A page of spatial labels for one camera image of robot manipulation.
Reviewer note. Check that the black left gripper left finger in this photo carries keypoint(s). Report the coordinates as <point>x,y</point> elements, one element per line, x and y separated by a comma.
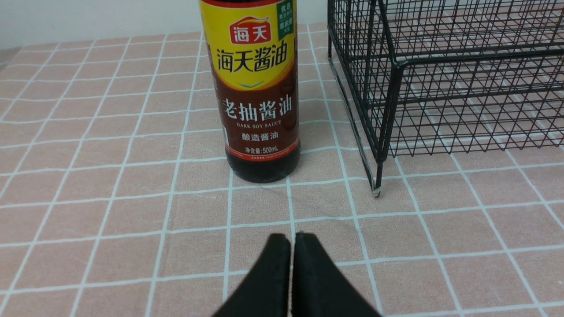
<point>264,291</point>

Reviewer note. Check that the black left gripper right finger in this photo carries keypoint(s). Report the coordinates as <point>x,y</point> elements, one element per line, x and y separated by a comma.
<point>319,289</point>

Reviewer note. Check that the dark soy sauce bottle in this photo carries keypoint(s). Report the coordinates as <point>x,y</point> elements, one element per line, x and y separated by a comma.
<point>252,47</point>

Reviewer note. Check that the pink checkered tablecloth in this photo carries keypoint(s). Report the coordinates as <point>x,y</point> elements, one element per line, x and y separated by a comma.
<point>117,199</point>

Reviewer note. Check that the black wire shelf rack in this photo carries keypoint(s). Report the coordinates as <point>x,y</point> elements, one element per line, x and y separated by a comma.
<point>446,76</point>

